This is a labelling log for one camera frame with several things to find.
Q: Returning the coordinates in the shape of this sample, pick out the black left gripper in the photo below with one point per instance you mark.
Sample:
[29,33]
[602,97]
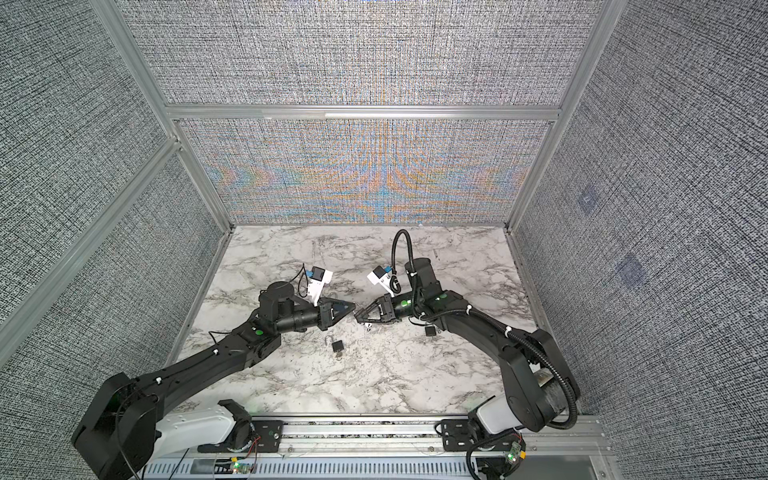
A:
[327,311]

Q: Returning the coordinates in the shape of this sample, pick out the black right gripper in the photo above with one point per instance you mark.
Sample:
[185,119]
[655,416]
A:
[372,305]

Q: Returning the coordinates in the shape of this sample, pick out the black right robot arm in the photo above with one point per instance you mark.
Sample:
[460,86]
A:
[539,388]

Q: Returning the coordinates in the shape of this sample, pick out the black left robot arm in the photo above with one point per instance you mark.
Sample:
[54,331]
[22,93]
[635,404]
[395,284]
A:
[117,434]

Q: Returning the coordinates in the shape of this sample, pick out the green circuit board left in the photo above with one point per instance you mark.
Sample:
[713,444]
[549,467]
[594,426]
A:
[243,466]

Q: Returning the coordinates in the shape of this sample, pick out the green circuit board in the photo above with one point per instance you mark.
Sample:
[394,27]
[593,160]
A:
[515,455]
[243,466]

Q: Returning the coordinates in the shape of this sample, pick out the green circuit board right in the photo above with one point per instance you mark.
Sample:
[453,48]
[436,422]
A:
[515,455]

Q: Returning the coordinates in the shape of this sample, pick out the aluminium front rail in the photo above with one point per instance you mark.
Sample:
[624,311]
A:
[378,446]

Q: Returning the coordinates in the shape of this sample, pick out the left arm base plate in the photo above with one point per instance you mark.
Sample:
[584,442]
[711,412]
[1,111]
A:
[260,436]

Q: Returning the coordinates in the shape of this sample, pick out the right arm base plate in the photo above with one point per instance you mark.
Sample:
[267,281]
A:
[458,435]

